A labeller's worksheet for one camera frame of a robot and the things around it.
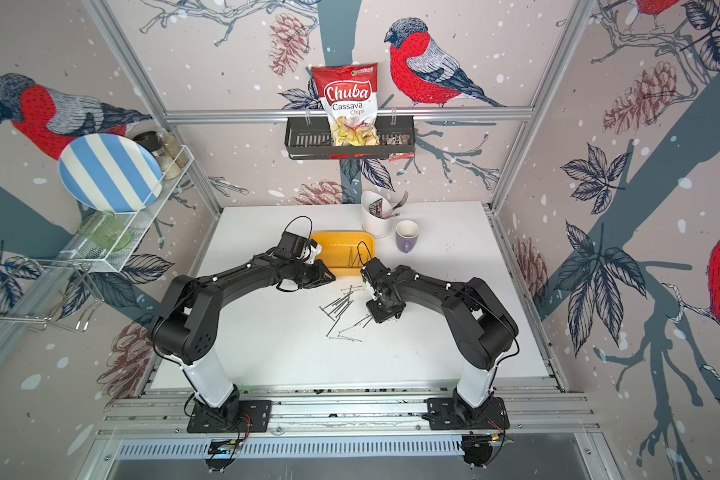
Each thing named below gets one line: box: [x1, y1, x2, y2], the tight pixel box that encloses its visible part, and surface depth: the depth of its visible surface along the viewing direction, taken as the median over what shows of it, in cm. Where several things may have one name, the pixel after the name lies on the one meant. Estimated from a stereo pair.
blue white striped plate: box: [58, 133, 164, 213], surface depth 74 cm
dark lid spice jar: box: [132, 131, 179, 180], surface depth 83 cm
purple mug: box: [395, 219, 420, 254], surface depth 103 cm
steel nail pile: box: [319, 285, 365, 337], surface depth 95 cm
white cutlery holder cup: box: [360, 190, 392, 238], surface depth 109 cm
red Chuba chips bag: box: [311, 63, 380, 147], surface depth 83 cm
